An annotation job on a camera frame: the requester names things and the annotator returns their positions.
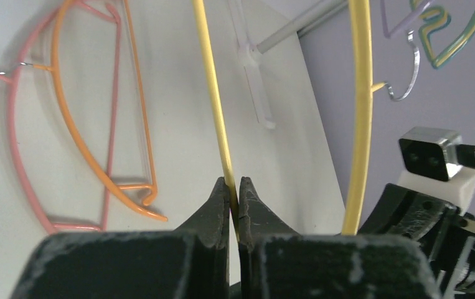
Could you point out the purple wavy hanger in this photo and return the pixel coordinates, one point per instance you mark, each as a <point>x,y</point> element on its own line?
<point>389,33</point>

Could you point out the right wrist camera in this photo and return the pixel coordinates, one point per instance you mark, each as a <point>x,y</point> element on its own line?
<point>430,157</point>

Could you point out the yellow wavy hanger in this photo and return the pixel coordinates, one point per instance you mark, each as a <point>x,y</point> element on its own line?
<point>435,18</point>

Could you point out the yellow plain hanger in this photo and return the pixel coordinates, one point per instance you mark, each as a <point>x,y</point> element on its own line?
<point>364,90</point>

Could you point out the orange plain hanger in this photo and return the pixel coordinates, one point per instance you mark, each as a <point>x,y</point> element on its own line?
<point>63,118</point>

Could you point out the pink plain hanger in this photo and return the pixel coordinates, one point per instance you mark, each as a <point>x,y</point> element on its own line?
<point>12,80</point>

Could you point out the white clothes rack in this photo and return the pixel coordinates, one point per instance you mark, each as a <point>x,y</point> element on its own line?
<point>250,53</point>

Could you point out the green wavy hanger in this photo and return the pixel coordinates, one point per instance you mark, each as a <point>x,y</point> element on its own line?
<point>456,45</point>

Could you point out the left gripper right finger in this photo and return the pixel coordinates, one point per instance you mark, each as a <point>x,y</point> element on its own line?
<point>278,262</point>

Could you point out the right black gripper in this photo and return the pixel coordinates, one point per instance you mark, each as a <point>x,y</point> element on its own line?
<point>444,233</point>

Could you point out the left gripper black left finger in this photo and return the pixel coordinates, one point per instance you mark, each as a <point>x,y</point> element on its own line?
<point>191,261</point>

